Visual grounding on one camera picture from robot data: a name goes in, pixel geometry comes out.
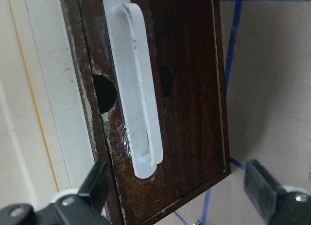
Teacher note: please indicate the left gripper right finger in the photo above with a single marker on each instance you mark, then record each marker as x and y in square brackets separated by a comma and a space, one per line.
[276, 204]

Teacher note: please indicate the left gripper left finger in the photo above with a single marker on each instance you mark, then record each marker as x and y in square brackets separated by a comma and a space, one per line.
[83, 208]

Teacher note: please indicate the dark wooden drawer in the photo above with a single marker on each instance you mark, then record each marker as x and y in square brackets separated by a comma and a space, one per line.
[185, 46]

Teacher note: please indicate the white plastic storage box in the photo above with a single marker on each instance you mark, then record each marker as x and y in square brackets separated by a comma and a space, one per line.
[44, 143]

